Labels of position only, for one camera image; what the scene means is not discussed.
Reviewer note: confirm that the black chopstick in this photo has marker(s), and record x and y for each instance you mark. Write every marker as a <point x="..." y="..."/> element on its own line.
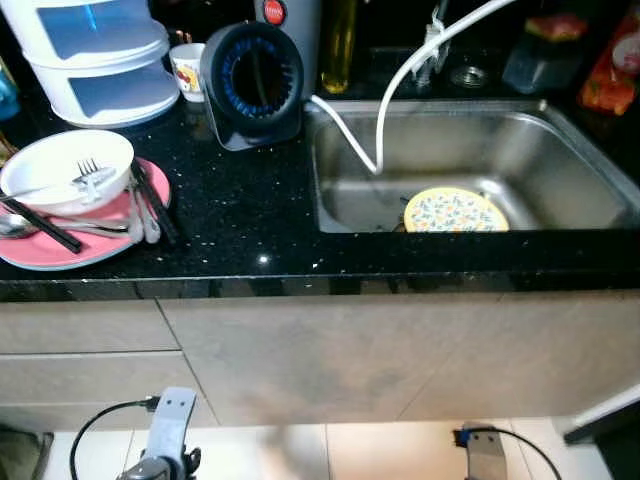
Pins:
<point x="155" y="205"/>
<point x="45" y="228"/>

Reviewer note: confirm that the white bowl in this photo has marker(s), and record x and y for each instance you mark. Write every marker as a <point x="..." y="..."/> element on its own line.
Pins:
<point x="50" y="165"/>

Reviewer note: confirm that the stainless steel sink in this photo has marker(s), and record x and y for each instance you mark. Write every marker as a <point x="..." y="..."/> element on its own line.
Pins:
<point x="520" y="150"/>

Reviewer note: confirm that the red snack packet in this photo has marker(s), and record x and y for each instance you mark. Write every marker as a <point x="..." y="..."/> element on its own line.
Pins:
<point x="612" y="75"/>

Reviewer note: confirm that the yellow floral plate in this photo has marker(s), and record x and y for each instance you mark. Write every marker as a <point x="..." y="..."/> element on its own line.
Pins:
<point x="455" y="212"/>

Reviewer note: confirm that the dark plastic container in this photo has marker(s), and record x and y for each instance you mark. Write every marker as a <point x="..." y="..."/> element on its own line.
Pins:
<point x="540" y="65"/>

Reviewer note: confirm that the black appliance with white edge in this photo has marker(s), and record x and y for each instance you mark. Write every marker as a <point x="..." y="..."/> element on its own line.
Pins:
<point x="610" y="445"/>

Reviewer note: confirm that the small red packet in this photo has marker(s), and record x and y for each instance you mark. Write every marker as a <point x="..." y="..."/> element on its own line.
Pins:
<point x="555" y="27"/>

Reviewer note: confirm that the round metal cap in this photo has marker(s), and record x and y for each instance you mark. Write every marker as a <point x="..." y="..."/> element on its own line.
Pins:
<point x="468" y="75"/>

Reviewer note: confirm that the beige cabinet door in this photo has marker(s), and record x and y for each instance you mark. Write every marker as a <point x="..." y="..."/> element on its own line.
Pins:
<point x="400" y="350"/>

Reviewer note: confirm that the metal faucet with white clips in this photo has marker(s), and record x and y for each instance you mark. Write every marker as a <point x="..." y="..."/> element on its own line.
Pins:
<point x="432" y="55"/>

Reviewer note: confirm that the yellow oil bottle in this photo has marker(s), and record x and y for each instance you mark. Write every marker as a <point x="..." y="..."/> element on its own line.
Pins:
<point x="338" y="50"/>

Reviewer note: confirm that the grey appliance with red button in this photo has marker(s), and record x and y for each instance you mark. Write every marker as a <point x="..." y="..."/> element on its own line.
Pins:
<point x="300" y="30"/>

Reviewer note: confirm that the black round appliance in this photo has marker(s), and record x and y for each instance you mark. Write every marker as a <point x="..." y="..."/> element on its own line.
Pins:
<point x="225" y="50"/>

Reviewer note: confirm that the white printed mug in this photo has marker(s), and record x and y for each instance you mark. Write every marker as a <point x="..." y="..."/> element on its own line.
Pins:
<point x="188" y="70"/>

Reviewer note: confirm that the silver spoon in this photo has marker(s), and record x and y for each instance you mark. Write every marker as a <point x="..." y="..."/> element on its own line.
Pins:
<point x="12" y="226"/>
<point x="148" y="225"/>

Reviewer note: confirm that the silver fork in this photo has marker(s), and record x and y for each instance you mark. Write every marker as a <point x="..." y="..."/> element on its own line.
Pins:
<point x="90" y="178"/>

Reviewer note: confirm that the beige drawer front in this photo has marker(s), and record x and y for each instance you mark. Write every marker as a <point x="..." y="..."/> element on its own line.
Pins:
<point x="80" y="327"/>
<point x="90" y="378"/>

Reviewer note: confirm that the white tiered storage container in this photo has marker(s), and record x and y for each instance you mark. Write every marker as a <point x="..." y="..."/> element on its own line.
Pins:
<point x="100" y="60"/>

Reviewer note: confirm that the pink plate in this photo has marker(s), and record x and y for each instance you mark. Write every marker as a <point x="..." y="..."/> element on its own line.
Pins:
<point x="60" y="252"/>

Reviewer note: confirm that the blue cup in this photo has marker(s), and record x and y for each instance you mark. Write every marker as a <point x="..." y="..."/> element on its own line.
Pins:
<point x="7" y="90"/>

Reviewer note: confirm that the dark green bag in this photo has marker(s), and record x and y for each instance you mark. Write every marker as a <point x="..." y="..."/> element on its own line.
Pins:
<point x="22" y="455"/>

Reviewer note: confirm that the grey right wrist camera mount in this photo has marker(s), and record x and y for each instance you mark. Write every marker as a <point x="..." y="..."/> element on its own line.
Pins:
<point x="487" y="455"/>

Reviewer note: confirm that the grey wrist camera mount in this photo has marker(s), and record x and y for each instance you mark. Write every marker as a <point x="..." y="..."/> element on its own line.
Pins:
<point x="487" y="455"/>
<point x="172" y="420"/>

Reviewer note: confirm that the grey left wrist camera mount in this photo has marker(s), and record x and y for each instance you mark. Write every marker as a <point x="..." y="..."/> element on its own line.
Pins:
<point x="172" y="420"/>

